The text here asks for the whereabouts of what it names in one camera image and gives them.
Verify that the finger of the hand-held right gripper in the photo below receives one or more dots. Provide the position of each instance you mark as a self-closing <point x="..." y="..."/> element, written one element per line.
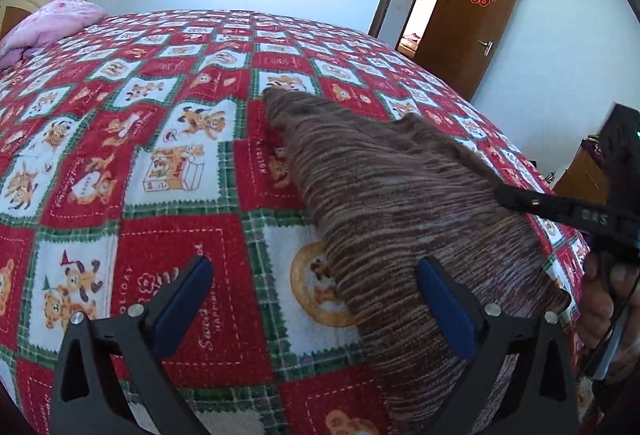
<point x="550" y="207"/>

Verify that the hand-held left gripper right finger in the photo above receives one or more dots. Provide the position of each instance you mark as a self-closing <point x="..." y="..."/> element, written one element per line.
<point x="445" y="310"/>

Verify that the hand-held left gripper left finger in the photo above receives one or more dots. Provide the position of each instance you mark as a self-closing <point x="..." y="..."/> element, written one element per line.
<point x="185" y="300"/>

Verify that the brown striped knit garment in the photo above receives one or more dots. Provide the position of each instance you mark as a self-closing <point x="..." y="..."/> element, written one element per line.
<point x="375" y="190"/>

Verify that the person's right hand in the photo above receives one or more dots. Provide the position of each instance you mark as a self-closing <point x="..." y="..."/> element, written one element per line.
<point x="597" y="310"/>

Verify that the brown wooden cabinet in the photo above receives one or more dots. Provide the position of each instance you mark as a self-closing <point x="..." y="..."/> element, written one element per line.
<point x="582" y="177"/>

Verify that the red printed bedspread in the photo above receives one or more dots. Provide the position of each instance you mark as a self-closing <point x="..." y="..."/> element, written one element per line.
<point x="150" y="140"/>

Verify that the brown wooden door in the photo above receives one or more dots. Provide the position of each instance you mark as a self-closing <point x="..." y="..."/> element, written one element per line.
<point x="465" y="40"/>

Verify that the pink pillow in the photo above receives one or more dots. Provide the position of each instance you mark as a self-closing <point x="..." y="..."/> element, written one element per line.
<point x="45" y="27"/>

